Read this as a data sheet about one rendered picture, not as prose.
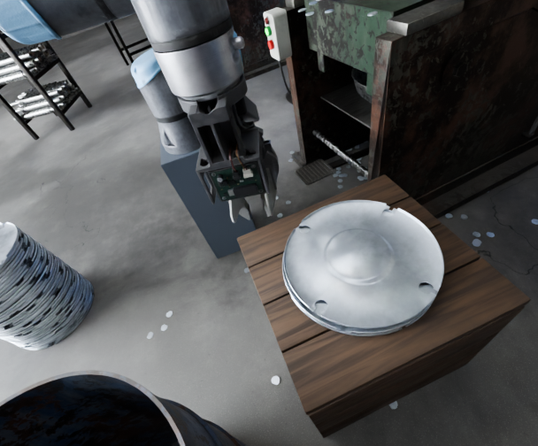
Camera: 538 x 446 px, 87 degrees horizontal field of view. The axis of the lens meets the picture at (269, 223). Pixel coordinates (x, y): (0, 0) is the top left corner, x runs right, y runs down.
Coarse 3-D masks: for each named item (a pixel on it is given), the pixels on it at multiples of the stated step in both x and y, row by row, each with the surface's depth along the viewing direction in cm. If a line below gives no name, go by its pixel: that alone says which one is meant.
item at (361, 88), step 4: (352, 68) 100; (356, 68) 102; (352, 72) 99; (356, 72) 102; (360, 72) 105; (364, 72) 106; (352, 76) 96; (356, 76) 103; (360, 76) 105; (364, 76) 107; (356, 80) 94; (360, 80) 105; (364, 80) 106; (356, 84) 96; (360, 84) 92; (364, 84) 106; (360, 88) 94; (364, 88) 92; (360, 92) 96; (364, 92) 94; (364, 96) 95; (368, 96) 93; (372, 96) 92; (368, 100) 95
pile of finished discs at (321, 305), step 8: (304, 232) 63; (288, 288) 54; (424, 288) 49; (432, 288) 49; (296, 296) 53; (296, 304) 53; (320, 304) 51; (304, 312) 51; (312, 312) 50; (424, 312) 47; (320, 320) 49; (328, 320) 49; (408, 320) 46; (336, 328) 48; (344, 328) 48; (352, 328) 47; (360, 328) 47; (376, 328) 46; (384, 328) 46; (392, 328) 45; (400, 328) 46
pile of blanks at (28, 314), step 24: (24, 240) 88; (24, 264) 87; (48, 264) 94; (0, 288) 80; (24, 288) 85; (48, 288) 92; (72, 288) 100; (0, 312) 84; (24, 312) 87; (48, 312) 93; (72, 312) 100; (0, 336) 91; (24, 336) 92; (48, 336) 96
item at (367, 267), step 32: (320, 224) 62; (352, 224) 60; (384, 224) 59; (416, 224) 57; (288, 256) 59; (320, 256) 57; (352, 256) 55; (384, 256) 53; (416, 256) 53; (320, 288) 52; (352, 288) 51; (384, 288) 50; (416, 288) 49; (352, 320) 47; (384, 320) 46
